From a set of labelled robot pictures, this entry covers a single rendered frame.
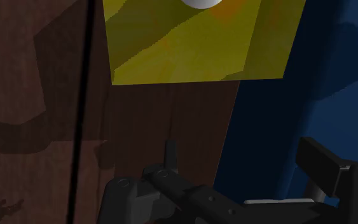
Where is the yellow robot stand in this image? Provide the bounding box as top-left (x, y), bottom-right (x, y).
top-left (102, 0), bottom-right (307, 86)

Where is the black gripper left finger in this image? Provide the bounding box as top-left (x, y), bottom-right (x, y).
top-left (97, 139), bottom-right (251, 224)

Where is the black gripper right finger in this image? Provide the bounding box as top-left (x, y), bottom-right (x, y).
top-left (295, 136), bottom-right (358, 224)

